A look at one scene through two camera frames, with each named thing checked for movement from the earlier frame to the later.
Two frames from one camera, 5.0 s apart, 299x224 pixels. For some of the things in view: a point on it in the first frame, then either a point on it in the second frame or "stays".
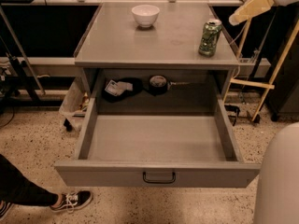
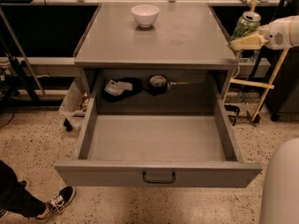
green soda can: x=211 y=31 → x=249 y=21
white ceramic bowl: x=145 y=15 stays
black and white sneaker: x=72 y=201 → x=59 y=203
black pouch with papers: x=118 y=90 stays
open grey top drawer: x=157 y=150 stays
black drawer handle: x=159 y=181 stays
